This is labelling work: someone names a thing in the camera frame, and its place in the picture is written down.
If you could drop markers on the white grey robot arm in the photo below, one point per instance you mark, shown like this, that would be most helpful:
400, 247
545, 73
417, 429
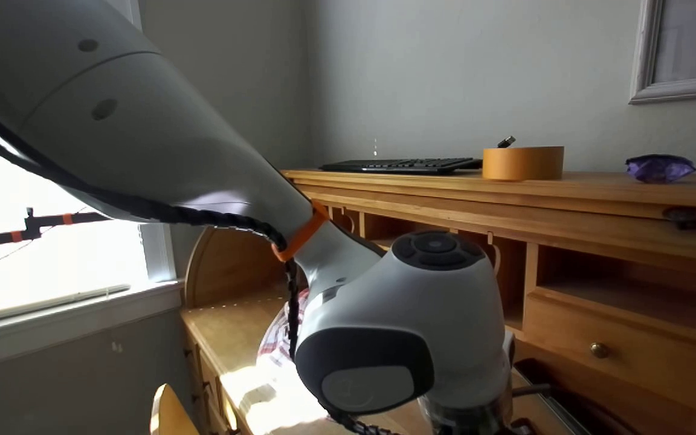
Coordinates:
90, 105

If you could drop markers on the black keyboard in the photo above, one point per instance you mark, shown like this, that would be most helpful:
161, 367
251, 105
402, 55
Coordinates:
423, 165

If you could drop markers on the red white plaid cloth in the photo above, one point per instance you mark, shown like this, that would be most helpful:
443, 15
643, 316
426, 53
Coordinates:
274, 349

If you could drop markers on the round wooden box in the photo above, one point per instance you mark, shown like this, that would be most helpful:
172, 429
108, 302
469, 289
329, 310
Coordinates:
522, 162

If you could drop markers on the wooden chair back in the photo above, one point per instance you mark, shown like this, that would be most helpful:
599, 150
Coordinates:
168, 415

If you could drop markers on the wooden roll-top desk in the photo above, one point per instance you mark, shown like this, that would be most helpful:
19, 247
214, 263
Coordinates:
599, 281

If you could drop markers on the purple glass dish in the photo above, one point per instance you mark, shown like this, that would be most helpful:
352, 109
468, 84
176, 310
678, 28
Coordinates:
659, 167

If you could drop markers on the black tripod rod orange bands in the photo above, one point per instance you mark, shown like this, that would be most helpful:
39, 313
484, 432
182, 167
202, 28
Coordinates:
34, 222

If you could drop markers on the framed picture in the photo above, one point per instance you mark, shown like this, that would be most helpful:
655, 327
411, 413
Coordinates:
666, 52

